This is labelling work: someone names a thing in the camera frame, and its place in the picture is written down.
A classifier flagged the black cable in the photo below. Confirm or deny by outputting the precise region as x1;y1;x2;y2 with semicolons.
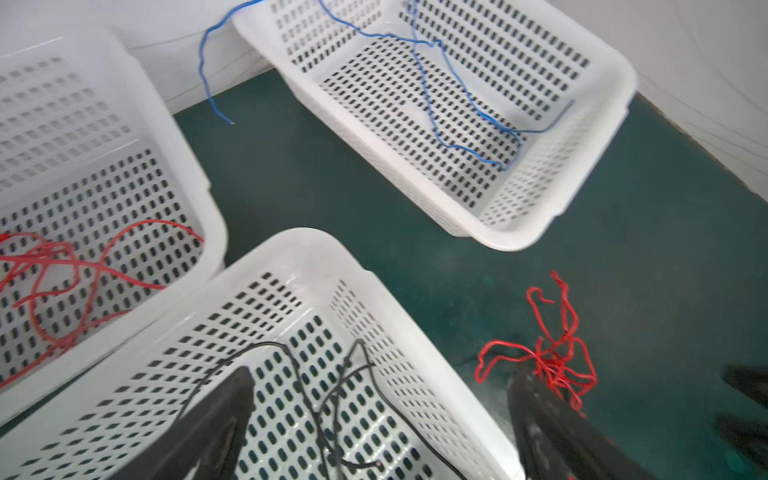
173;338;469;480

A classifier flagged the back left white basket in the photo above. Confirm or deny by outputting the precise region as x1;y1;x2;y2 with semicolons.
1;26;227;422

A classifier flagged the red cable with clip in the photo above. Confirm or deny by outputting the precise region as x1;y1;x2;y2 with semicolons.
0;218;205;388

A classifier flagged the back right white basket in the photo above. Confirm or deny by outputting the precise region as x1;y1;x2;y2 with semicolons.
233;0;637;252

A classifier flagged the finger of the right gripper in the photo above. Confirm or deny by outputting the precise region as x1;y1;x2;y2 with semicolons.
722;365;768;407
716;414;767;468

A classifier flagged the front white perforated basket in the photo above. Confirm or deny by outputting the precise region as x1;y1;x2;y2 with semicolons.
1;228;524;479

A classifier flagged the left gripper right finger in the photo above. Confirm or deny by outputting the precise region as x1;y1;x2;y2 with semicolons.
507;365;654;479

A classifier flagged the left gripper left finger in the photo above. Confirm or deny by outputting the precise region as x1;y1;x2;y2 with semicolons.
112;367;255;479

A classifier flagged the green table mat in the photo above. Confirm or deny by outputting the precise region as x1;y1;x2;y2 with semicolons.
176;73;767;479

